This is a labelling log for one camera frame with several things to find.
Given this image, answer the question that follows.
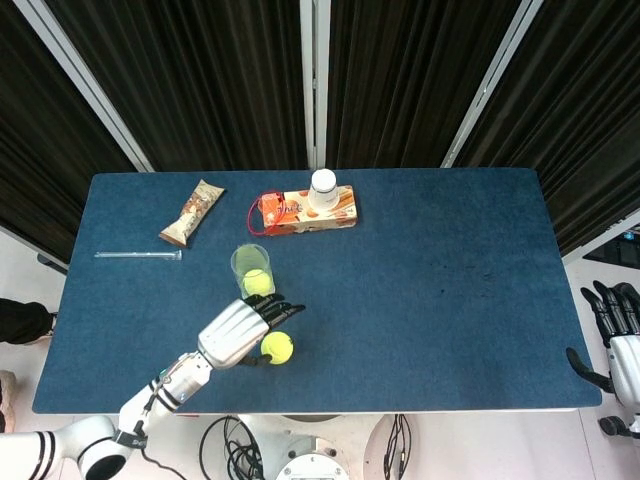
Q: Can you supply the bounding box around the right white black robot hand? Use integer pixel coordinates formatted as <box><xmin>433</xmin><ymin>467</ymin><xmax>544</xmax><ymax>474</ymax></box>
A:
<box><xmin>566</xmin><ymin>280</ymin><xmax>640</xmax><ymax>407</ymax></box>

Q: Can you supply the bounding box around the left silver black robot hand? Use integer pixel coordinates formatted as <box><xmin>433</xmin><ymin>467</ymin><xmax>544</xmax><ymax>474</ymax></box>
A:
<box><xmin>196</xmin><ymin>292</ymin><xmax>307</xmax><ymax>372</ymax></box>

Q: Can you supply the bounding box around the yellow tennis ball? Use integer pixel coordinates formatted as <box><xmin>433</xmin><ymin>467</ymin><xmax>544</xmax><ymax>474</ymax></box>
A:
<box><xmin>260</xmin><ymin>331</ymin><xmax>295</xmax><ymax>367</ymax></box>
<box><xmin>242</xmin><ymin>268</ymin><xmax>274</xmax><ymax>296</ymax></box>

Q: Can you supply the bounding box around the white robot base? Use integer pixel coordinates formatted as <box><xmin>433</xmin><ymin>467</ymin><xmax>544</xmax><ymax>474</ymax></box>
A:
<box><xmin>237</xmin><ymin>413</ymin><xmax>399</xmax><ymax>480</ymax></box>

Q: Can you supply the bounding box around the transparent plastic cup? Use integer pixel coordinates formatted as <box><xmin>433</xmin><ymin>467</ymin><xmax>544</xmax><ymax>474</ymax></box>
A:
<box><xmin>229</xmin><ymin>243</ymin><xmax>275</xmax><ymax>301</ymax></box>

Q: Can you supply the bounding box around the straw in clear wrapper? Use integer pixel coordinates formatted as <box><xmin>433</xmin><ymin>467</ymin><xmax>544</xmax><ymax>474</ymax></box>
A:
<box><xmin>93</xmin><ymin>249</ymin><xmax>183</xmax><ymax>262</ymax></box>

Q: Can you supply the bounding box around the brown white snack bar wrapper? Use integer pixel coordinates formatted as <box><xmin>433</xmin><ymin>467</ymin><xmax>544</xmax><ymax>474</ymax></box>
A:
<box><xmin>158</xmin><ymin>179</ymin><xmax>226</xmax><ymax>249</ymax></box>

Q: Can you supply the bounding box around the orange biscuit box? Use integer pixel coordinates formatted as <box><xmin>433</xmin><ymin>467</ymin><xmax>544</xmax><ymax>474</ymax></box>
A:
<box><xmin>257</xmin><ymin>184</ymin><xmax>361</xmax><ymax>238</ymax></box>

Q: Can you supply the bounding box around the blue cloth table mat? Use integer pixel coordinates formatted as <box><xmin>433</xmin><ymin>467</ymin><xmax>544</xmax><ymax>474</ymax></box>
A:
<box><xmin>32</xmin><ymin>168</ymin><xmax>603</xmax><ymax>415</ymax></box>

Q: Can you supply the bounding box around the black shoe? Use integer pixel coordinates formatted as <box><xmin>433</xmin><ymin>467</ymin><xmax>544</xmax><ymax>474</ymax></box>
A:
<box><xmin>0</xmin><ymin>298</ymin><xmax>57</xmax><ymax>346</ymax></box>

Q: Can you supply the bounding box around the pale shoe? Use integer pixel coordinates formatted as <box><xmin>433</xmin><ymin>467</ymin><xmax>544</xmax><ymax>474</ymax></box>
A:
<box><xmin>0</xmin><ymin>369</ymin><xmax>19</xmax><ymax>434</ymax></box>

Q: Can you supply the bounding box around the dark curtain panel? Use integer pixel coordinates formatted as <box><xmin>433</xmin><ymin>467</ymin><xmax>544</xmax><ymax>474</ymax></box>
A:
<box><xmin>0</xmin><ymin>0</ymin><xmax>141</xmax><ymax>264</ymax></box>
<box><xmin>44</xmin><ymin>0</ymin><xmax>309</xmax><ymax>171</ymax></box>
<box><xmin>327</xmin><ymin>0</ymin><xmax>524</xmax><ymax>169</ymax></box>
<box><xmin>452</xmin><ymin>0</ymin><xmax>640</xmax><ymax>256</ymax></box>

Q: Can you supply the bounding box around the black coiled cable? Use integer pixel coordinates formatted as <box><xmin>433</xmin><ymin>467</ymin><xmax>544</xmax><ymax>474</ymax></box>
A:
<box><xmin>198</xmin><ymin>414</ymin><xmax>266</xmax><ymax>480</ymax></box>

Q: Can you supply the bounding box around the red string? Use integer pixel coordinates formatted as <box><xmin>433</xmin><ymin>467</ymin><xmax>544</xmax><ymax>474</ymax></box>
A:
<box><xmin>247</xmin><ymin>189</ymin><xmax>284</xmax><ymax>237</ymax></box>

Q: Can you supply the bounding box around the black cable bundle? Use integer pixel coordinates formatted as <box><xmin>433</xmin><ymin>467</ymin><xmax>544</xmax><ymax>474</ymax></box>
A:
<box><xmin>383</xmin><ymin>413</ymin><xmax>412</xmax><ymax>480</ymax></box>

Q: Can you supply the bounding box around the white frame post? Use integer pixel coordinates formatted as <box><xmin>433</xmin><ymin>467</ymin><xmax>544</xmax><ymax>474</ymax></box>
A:
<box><xmin>13</xmin><ymin>0</ymin><xmax>155</xmax><ymax>174</ymax></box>
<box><xmin>298</xmin><ymin>0</ymin><xmax>332</xmax><ymax>171</ymax></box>
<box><xmin>440</xmin><ymin>0</ymin><xmax>545</xmax><ymax>169</ymax></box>

